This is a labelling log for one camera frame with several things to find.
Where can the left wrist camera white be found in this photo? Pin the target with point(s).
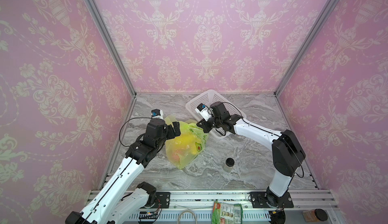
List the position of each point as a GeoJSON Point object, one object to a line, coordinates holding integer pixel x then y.
{"type": "Point", "coordinates": [157, 114]}

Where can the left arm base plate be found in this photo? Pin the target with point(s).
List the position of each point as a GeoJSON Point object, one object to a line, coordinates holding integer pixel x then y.
{"type": "Point", "coordinates": [158, 200]}

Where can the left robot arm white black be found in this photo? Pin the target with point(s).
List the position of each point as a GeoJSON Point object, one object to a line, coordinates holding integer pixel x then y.
{"type": "Point", "coordinates": [110, 206]}

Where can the yellow-green plastic bag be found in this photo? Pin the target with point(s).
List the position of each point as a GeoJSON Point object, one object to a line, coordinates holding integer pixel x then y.
{"type": "Point", "coordinates": [190, 143]}

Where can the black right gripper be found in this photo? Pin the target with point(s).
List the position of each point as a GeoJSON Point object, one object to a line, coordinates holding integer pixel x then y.
{"type": "Point", "coordinates": [207, 124]}

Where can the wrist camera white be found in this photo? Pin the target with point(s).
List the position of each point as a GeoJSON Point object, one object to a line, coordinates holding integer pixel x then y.
{"type": "Point", "coordinates": [203, 110]}
{"type": "Point", "coordinates": [157, 114]}

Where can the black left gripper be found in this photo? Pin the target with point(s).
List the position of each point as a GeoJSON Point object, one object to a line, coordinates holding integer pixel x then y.
{"type": "Point", "coordinates": [172, 134]}

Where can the green snack packet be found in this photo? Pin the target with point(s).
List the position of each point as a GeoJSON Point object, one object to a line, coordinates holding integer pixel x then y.
{"type": "Point", "coordinates": [224, 213]}

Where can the aluminium front rail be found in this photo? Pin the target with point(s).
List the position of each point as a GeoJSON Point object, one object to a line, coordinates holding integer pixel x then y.
{"type": "Point", "coordinates": [197, 206]}

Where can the white plastic perforated basket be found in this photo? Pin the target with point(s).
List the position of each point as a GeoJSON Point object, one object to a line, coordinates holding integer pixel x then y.
{"type": "Point", "coordinates": [209, 97]}

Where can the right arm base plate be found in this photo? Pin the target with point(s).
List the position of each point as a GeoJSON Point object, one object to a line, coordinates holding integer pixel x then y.
{"type": "Point", "coordinates": [267, 200]}

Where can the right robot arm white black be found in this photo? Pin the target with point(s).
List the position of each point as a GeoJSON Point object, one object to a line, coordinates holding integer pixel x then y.
{"type": "Point", "coordinates": [287, 152]}

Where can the brown jar black lid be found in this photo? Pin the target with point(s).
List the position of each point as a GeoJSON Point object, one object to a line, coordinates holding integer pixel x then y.
{"type": "Point", "coordinates": [315, 215]}

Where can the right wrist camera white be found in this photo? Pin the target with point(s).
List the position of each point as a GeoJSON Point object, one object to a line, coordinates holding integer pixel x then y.
{"type": "Point", "coordinates": [203, 110]}

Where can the aluminium corner post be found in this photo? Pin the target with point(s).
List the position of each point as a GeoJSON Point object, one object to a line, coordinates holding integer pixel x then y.
{"type": "Point", "coordinates": [102, 28]}
{"type": "Point", "coordinates": [307, 42]}

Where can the aluminium corner post left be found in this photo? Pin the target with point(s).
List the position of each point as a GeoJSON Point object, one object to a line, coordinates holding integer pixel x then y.
{"type": "Point", "coordinates": [102, 28]}

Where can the aluminium corner post right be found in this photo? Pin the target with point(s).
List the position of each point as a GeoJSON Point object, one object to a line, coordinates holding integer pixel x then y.
{"type": "Point", "coordinates": [307, 42]}

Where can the small jar black lid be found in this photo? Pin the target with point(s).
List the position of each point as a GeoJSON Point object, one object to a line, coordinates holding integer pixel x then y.
{"type": "Point", "coordinates": [228, 165]}

